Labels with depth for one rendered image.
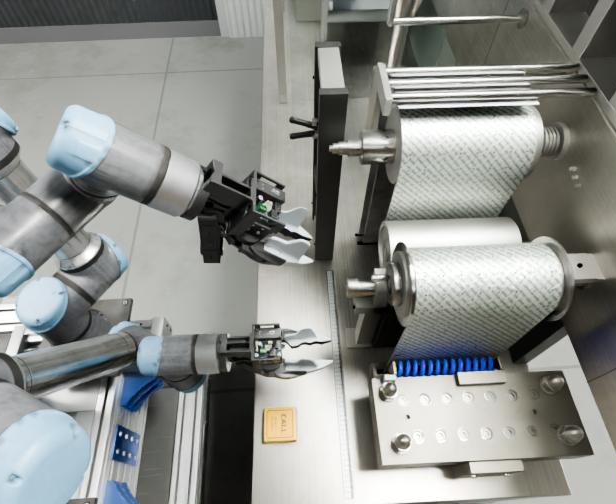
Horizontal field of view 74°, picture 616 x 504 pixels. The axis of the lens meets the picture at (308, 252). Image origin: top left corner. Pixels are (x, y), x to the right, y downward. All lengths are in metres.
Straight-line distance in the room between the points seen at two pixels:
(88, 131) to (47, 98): 3.17
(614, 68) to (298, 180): 0.83
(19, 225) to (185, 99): 2.76
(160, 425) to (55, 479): 1.19
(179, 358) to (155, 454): 0.99
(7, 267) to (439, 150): 0.65
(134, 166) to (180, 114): 2.65
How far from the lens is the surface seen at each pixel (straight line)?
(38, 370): 0.77
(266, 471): 0.99
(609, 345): 0.85
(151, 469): 1.77
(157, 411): 1.81
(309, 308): 1.09
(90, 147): 0.49
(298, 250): 0.59
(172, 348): 0.82
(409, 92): 0.75
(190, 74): 3.50
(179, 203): 0.51
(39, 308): 1.10
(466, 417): 0.92
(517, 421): 0.96
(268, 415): 0.98
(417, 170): 0.77
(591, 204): 0.86
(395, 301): 0.71
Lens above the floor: 1.88
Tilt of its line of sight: 57 degrees down
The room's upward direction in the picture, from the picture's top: straight up
